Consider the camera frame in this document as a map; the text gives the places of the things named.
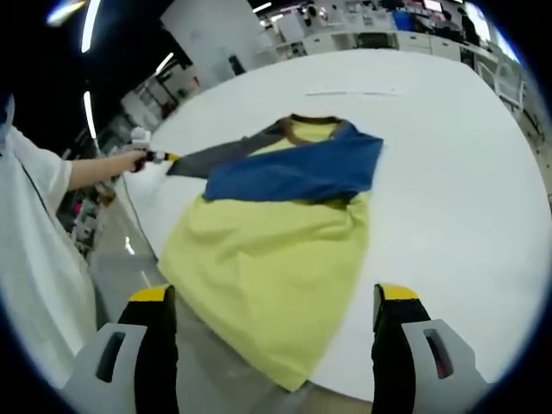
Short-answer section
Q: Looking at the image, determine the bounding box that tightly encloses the white cabinet row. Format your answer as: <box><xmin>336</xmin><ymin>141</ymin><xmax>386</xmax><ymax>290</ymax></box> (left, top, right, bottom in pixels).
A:
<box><xmin>258</xmin><ymin>28</ymin><xmax>475</xmax><ymax>60</ymax></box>

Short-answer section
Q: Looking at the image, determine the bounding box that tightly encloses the yellow blue grey garment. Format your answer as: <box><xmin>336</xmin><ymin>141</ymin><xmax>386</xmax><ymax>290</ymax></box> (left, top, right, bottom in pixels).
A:
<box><xmin>157</xmin><ymin>114</ymin><xmax>386</xmax><ymax>393</ymax></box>

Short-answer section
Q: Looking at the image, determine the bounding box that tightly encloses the black cable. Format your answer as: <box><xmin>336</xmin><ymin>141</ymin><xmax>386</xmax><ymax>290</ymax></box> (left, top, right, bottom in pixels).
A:
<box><xmin>122</xmin><ymin>174</ymin><xmax>159</xmax><ymax>260</ymax></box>

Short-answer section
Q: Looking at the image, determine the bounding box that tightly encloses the person's left hand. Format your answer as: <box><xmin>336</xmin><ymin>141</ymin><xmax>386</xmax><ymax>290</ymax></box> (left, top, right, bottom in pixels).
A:
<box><xmin>118</xmin><ymin>150</ymin><xmax>146</xmax><ymax>174</ymax></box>

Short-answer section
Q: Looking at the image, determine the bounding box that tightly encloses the pale blue strap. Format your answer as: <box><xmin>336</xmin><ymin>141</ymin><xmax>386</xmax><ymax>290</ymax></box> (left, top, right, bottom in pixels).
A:
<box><xmin>0</xmin><ymin>94</ymin><xmax>16</xmax><ymax>140</ymax></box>

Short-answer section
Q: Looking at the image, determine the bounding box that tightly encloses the black office chair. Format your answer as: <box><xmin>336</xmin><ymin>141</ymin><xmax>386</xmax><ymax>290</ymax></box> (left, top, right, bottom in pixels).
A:
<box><xmin>355</xmin><ymin>33</ymin><xmax>392</xmax><ymax>50</ymax></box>

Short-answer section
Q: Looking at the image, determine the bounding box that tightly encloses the white flat strip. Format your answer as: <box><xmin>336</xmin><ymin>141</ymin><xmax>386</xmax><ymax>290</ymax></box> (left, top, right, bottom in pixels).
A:
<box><xmin>305</xmin><ymin>87</ymin><xmax>403</xmax><ymax>98</ymax></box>

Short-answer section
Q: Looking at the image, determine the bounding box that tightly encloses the white mesh office chair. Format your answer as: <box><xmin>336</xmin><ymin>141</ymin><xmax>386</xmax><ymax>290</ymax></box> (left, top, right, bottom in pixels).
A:
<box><xmin>491</xmin><ymin>58</ymin><xmax>528</xmax><ymax>107</ymax></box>

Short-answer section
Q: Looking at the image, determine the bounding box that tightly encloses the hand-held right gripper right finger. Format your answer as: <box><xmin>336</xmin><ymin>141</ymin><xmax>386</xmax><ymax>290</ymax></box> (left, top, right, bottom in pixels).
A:
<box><xmin>371</xmin><ymin>283</ymin><xmax>491</xmax><ymax>414</ymax></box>

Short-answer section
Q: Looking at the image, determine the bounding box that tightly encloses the white square pillar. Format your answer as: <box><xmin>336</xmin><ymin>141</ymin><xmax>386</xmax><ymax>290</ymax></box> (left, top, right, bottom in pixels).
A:
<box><xmin>160</xmin><ymin>0</ymin><xmax>265</xmax><ymax>87</ymax></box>

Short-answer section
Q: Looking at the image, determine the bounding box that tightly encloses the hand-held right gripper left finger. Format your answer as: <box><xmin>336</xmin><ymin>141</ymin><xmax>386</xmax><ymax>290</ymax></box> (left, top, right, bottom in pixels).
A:
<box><xmin>64</xmin><ymin>284</ymin><xmax>180</xmax><ymax>414</ymax></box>

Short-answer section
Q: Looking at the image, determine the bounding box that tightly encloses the thin dark cord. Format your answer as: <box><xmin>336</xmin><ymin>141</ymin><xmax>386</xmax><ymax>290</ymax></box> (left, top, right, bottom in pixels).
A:
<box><xmin>19</xmin><ymin>162</ymin><xmax>49</xmax><ymax>217</ymax></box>

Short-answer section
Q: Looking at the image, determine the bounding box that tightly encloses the blue storage bin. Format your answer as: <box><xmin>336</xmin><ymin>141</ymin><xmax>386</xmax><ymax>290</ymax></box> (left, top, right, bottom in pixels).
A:
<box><xmin>391</xmin><ymin>10</ymin><xmax>413</xmax><ymax>32</ymax></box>

